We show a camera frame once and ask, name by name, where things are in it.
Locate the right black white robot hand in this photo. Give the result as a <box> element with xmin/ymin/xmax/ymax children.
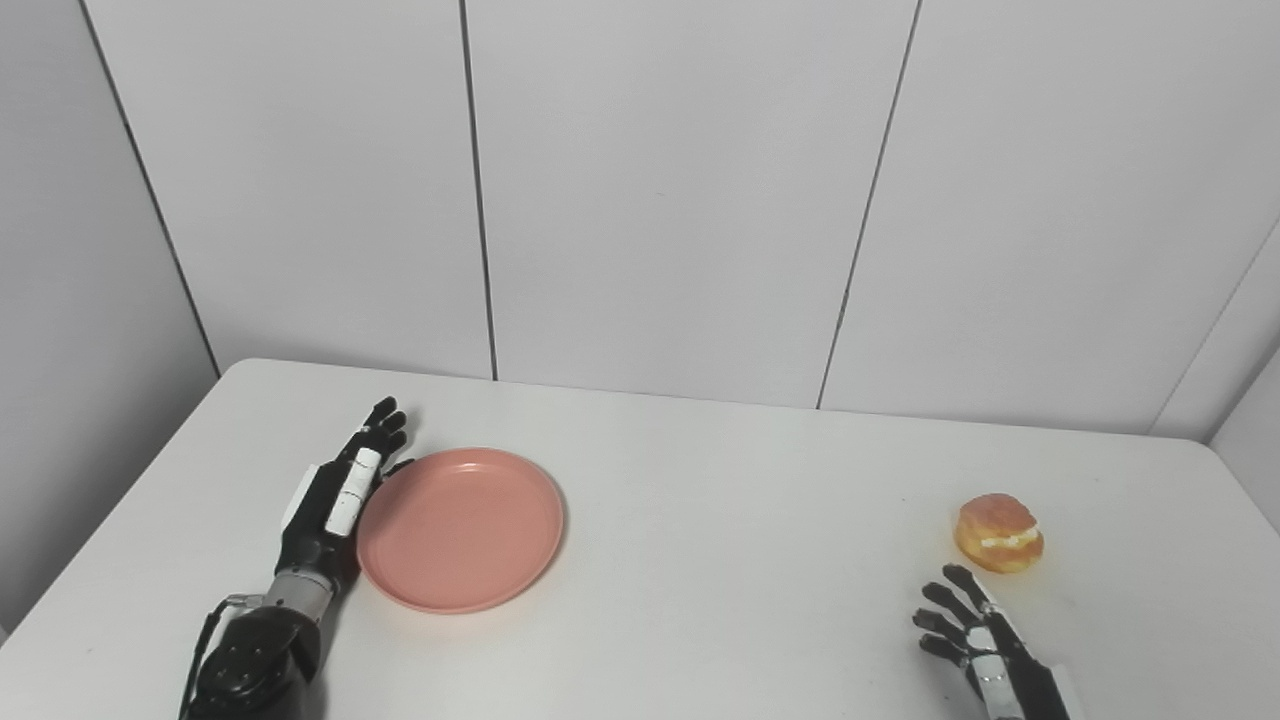
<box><xmin>912</xmin><ymin>564</ymin><xmax>1086</xmax><ymax>720</ymax></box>

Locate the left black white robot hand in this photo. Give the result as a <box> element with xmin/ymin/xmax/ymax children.
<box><xmin>275</xmin><ymin>396</ymin><xmax>416</xmax><ymax>581</ymax></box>

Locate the cream puff pastry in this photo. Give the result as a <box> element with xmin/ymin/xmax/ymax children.
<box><xmin>953</xmin><ymin>493</ymin><xmax>1046</xmax><ymax>575</ymax></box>

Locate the pink round plate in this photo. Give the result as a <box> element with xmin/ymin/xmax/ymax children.
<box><xmin>356</xmin><ymin>447</ymin><xmax>566</xmax><ymax>615</ymax></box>

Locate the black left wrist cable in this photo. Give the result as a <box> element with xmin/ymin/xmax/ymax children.
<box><xmin>178</xmin><ymin>595</ymin><xmax>263</xmax><ymax>720</ymax></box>

